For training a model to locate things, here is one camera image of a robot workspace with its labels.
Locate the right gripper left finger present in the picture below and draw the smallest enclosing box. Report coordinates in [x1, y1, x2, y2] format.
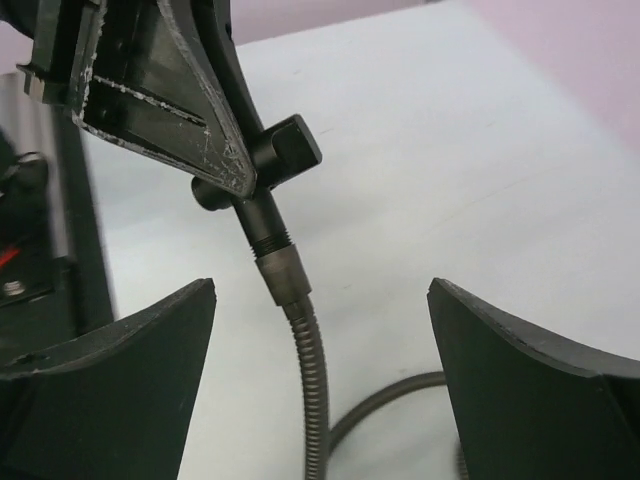
[1, 279, 216, 479]

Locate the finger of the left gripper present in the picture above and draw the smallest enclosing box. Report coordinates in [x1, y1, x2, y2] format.
[210, 0, 264, 138]
[69, 1, 257, 198]

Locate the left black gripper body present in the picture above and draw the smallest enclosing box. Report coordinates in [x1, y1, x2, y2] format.
[19, 0, 108, 108]

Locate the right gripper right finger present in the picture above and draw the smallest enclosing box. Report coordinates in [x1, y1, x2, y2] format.
[427, 279, 639, 479]

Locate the black T-shaped connector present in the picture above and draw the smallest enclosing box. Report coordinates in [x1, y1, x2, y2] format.
[190, 113, 322, 259]

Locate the dark corrugated flexible hose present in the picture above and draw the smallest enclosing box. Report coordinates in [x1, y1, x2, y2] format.
[253, 244, 469, 480]

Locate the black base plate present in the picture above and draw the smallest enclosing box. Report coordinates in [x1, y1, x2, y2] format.
[1, 95, 115, 365]

